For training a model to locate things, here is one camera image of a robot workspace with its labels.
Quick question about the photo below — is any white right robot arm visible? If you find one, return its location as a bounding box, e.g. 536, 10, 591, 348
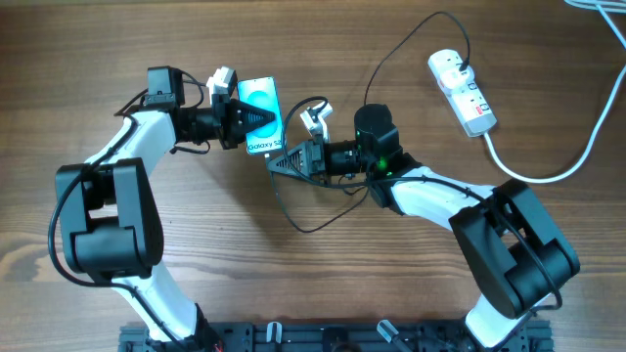
266, 103, 580, 351

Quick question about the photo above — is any white power strip cord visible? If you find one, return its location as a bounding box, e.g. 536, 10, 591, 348
482, 0, 626, 185

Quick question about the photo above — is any Galaxy smartphone cyan screen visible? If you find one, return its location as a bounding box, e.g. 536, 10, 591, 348
238, 76, 283, 154

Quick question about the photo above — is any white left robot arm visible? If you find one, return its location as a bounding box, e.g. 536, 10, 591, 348
48, 66, 278, 351

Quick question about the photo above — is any white power strip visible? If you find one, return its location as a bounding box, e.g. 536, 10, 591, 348
427, 49, 497, 138

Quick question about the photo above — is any black USB charging cable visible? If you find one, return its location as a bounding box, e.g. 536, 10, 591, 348
263, 11, 472, 234

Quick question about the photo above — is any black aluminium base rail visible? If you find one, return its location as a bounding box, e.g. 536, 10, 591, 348
117, 320, 555, 352

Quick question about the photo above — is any white charger plug adapter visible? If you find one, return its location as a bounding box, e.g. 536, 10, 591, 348
437, 66, 474, 94

